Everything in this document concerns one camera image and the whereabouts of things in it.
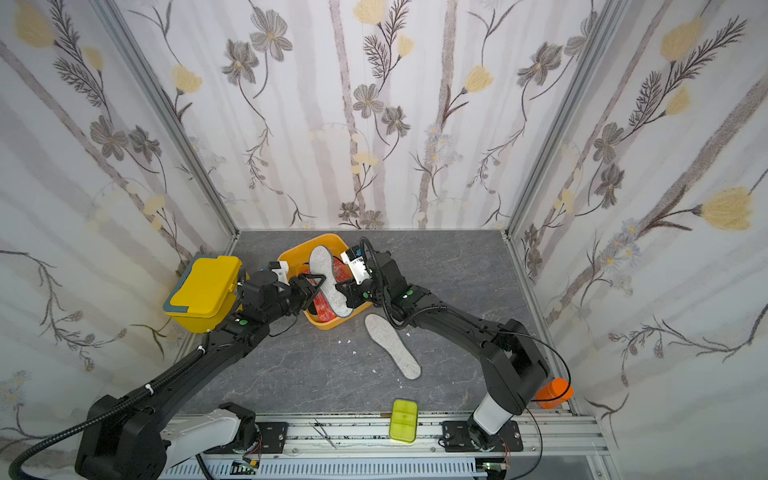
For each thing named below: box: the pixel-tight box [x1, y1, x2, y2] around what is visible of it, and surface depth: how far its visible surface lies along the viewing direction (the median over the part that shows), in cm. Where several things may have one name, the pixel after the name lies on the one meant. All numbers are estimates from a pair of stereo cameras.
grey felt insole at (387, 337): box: [364, 314, 422, 380], surface depth 92 cm
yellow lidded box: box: [163, 255, 243, 334], surface depth 88 cm
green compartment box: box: [389, 399, 418, 443], surface depth 78 cm
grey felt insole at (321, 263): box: [309, 245, 353, 318], surface depth 80 cm
